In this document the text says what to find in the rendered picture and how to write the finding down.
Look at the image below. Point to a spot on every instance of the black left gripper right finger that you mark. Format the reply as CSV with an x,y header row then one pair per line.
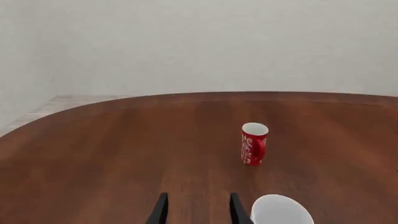
x,y
237,210

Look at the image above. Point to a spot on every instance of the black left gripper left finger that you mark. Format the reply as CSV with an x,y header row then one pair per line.
x,y
159,210

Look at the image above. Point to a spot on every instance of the red mug with white pattern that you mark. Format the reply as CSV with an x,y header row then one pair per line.
x,y
250,149

